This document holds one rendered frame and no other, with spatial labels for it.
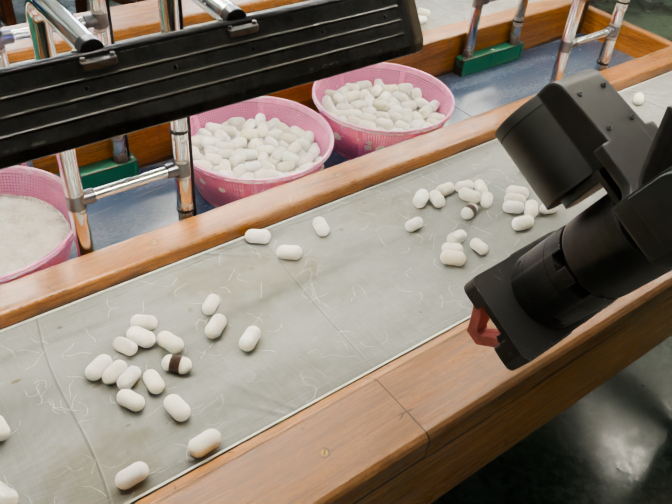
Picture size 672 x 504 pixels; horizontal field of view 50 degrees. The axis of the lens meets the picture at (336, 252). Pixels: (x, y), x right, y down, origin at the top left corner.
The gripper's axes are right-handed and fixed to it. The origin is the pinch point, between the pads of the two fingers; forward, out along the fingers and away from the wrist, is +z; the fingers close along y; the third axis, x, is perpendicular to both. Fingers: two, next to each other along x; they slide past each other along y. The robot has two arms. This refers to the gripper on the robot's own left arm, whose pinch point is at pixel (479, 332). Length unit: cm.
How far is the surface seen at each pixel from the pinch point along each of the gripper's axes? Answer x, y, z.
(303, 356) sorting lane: -8.9, -1.2, 33.7
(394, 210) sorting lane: -23, -31, 41
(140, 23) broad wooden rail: -91, -27, 74
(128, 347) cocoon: -20.3, 15.7, 37.7
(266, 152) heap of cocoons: -44, -23, 53
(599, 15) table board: -50, -129, 56
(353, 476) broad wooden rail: 5.4, 5.5, 23.5
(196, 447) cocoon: -5.5, 16.4, 29.7
